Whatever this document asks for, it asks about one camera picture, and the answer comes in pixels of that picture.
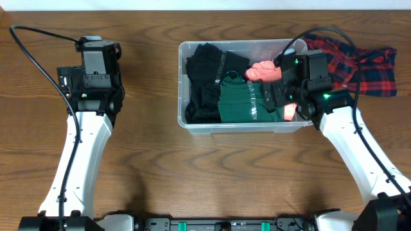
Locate pink garment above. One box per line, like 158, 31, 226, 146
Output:
245, 60, 297, 121

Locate clear plastic storage container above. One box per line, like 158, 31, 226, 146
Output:
177, 38, 313, 134

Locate dark green garment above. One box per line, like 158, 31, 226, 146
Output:
218, 73, 285, 123

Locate red plaid flannel shirt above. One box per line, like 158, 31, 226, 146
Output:
303, 34, 397, 97

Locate black trousers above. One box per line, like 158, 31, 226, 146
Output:
185, 43, 223, 124

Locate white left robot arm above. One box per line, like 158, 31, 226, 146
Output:
19, 67, 134, 230

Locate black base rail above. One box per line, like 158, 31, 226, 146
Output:
134, 216, 317, 231

